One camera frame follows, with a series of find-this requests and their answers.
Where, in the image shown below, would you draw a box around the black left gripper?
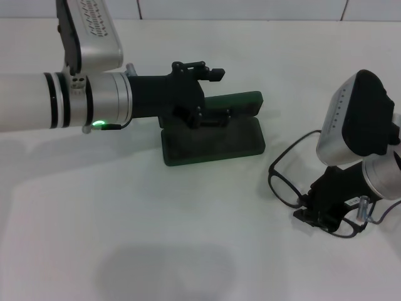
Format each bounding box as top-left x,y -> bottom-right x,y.
127,60 -> 233,130

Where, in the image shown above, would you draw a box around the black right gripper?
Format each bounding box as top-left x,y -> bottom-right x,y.
293,162 -> 382,235

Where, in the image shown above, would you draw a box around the black glasses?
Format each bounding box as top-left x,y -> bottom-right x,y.
268,130 -> 367,238

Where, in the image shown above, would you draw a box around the green glasses case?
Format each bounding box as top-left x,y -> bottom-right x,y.
157,90 -> 266,167

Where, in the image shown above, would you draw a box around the silver connector on right gripper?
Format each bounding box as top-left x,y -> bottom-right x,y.
355,196 -> 369,223

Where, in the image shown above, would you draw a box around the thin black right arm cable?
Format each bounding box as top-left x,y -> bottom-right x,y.
365,200 -> 394,225

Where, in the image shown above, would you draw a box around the left arm cable with plug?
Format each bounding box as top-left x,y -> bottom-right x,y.
81,120 -> 130,134

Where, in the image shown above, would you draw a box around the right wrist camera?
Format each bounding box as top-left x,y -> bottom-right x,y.
316,69 -> 396,166

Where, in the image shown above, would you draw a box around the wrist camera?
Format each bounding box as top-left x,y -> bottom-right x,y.
55,0 -> 124,74
316,69 -> 396,166

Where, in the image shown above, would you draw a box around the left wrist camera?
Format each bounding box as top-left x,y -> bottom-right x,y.
55,0 -> 124,74

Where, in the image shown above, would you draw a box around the left camera mount bracket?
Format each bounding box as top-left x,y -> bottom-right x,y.
69,72 -> 88,95

